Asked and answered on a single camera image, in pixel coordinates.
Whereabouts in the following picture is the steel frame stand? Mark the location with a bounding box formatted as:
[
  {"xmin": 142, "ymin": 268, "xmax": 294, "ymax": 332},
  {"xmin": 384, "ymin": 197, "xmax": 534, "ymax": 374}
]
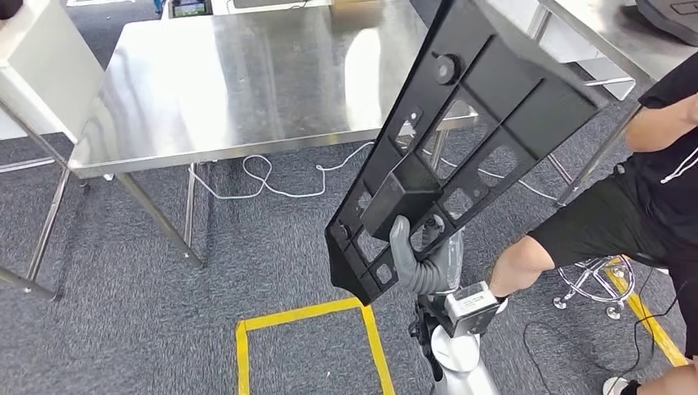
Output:
[{"xmin": 0, "ymin": 100, "xmax": 73, "ymax": 304}]

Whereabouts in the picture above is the black round stool chrome base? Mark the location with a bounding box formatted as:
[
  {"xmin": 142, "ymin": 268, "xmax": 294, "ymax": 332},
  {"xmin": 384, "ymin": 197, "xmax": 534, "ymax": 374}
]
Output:
[{"xmin": 553, "ymin": 254, "xmax": 637, "ymax": 321}]

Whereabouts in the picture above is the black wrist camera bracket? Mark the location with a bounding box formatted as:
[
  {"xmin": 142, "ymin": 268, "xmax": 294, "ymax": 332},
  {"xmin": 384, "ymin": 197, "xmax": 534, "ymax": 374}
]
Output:
[{"xmin": 408, "ymin": 294, "xmax": 454, "ymax": 377}]

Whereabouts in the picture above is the person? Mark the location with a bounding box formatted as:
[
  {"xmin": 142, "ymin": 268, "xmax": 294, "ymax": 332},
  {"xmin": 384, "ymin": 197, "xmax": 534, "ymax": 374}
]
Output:
[{"xmin": 487, "ymin": 51, "xmax": 698, "ymax": 395}]

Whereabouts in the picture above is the white floor cable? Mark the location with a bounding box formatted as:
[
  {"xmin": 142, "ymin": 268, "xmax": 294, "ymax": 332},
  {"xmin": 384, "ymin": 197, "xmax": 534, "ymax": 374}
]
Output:
[{"xmin": 188, "ymin": 140, "xmax": 558, "ymax": 202}]

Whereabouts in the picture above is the stainless steel table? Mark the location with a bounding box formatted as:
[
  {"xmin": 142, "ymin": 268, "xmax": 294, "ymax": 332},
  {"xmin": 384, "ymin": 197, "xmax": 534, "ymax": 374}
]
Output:
[{"xmin": 526, "ymin": 0, "xmax": 698, "ymax": 208}]

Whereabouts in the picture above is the dark grey moulded part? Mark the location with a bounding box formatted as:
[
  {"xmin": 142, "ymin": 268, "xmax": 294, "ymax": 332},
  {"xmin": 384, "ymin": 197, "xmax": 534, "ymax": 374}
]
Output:
[{"xmin": 635, "ymin": 0, "xmax": 698, "ymax": 48}]

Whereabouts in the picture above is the yellow floor tape square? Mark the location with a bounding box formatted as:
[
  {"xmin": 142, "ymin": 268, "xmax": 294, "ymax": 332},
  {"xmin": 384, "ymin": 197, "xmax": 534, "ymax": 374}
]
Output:
[{"xmin": 603, "ymin": 261, "xmax": 689, "ymax": 367}]

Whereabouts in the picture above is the tablet screen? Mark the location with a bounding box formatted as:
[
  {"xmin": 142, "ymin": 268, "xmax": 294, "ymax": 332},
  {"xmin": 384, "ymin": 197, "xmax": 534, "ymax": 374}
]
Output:
[{"xmin": 167, "ymin": 0, "xmax": 214, "ymax": 19}]

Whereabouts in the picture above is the stainless steel workbench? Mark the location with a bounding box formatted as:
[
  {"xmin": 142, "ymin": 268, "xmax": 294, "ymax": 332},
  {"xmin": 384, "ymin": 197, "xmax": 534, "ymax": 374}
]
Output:
[{"xmin": 67, "ymin": 0, "xmax": 481, "ymax": 269}]

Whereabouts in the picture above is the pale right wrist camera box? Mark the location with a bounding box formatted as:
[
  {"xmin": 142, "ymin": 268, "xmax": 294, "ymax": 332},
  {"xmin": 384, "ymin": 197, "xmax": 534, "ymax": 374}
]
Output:
[{"xmin": 444, "ymin": 281, "xmax": 500, "ymax": 337}]

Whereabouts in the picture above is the long black plastic part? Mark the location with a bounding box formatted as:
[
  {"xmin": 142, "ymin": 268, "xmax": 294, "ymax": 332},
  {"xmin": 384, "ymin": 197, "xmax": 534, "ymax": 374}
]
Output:
[{"xmin": 325, "ymin": 0, "xmax": 609, "ymax": 306}]

